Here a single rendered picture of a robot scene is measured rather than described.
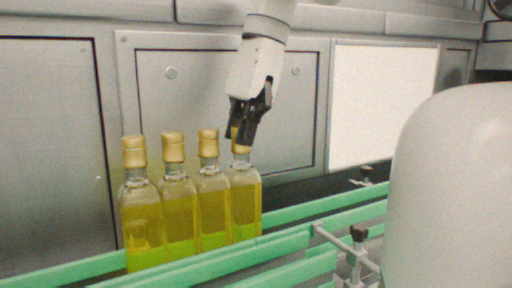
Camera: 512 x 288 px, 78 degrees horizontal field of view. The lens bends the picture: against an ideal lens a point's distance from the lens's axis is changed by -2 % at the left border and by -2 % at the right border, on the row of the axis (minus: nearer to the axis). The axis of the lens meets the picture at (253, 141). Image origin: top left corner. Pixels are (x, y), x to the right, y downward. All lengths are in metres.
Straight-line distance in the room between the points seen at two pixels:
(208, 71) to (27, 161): 0.35
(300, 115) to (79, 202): 0.50
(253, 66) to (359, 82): 0.43
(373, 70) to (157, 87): 0.55
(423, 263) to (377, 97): 0.78
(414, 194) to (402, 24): 0.85
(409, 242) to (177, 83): 0.52
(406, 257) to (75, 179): 0.58
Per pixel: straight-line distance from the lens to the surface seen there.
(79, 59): 0.64
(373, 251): 0.78
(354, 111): 0.88
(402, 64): 1.00
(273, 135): 0.73
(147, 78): 0.62
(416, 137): 0.17
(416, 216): 0.17
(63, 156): 0.66
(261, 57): 0.50
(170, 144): 0.49
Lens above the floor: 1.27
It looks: 14 degrees down
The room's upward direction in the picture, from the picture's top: straight up
